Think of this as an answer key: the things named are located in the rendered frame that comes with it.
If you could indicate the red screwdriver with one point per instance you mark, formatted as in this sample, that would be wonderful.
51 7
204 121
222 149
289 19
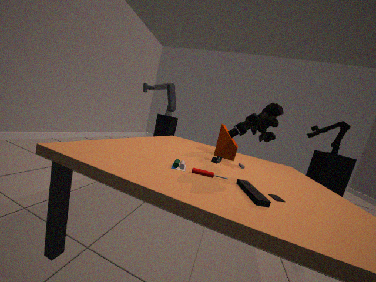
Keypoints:
205 173

